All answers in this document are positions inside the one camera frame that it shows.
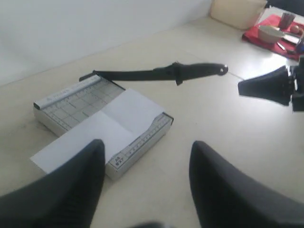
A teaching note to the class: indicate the red apple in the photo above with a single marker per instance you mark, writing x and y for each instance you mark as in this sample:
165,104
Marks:
295,29

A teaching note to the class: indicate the dark metal cup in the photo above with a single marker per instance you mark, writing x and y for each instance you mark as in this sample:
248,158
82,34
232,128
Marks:
286,20

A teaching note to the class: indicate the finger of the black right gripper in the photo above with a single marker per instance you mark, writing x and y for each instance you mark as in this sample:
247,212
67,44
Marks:
276,86

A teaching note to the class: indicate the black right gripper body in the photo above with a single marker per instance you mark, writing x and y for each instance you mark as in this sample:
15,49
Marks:
296,86

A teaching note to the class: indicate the beige bowl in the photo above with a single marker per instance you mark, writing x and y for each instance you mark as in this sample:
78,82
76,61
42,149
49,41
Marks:
269,34

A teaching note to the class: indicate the white plate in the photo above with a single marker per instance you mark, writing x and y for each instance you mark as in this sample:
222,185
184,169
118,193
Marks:
291,38

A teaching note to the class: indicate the grey paper cutter base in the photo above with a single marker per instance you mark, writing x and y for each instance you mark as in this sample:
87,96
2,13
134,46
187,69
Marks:
62,111

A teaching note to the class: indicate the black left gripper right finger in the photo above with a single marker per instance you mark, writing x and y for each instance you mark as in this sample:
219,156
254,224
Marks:
225,197

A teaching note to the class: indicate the white paper sheet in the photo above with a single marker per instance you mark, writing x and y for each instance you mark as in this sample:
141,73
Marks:
118,124

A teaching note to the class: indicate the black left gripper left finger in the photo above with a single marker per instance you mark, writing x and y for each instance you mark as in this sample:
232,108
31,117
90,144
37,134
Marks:
65,198

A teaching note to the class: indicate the red cloth mat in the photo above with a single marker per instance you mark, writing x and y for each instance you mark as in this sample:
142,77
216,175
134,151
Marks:
288,42

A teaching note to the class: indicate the beige storage box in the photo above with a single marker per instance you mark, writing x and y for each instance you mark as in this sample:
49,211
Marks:
240,14

